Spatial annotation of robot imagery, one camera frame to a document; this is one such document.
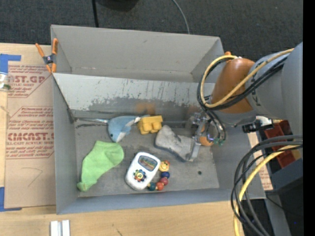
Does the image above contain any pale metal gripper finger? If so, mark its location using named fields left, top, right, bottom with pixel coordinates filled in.
left=192, top=137, right=202, bottom=160
left=186, top=140, right=196, bottom=162

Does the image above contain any orange ball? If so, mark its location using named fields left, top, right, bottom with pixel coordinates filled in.
left=198, top=125, right=215, bottom=147

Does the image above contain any grey sock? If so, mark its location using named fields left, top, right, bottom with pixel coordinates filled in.
left=154, top=124, right=197, bottom=163

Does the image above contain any yellow toy block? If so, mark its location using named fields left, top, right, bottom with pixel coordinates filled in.
left=136, top=115, right=164, bottom=135

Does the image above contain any white toy with coloured beads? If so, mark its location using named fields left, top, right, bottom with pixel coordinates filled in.
left=125, top=151, right=171, bottom=192

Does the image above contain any blue plush dolphin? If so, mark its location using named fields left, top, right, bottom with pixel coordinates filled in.
left=107, top=115, right=149, bottom=143

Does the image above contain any grey metal bin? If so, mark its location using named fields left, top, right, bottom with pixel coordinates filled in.
left=50, top=25, right=267, bottom=215

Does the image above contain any green sock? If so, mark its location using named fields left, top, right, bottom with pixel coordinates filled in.
left=76, top=140, right=125, bottom=192

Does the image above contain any brown cardboard board, red print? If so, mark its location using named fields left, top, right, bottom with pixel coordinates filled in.
left=0, top=42, right=58, bottom=210

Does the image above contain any black cylinder on white bracket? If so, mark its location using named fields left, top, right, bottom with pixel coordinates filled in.
left=242, top=116, right=274, bottom=134

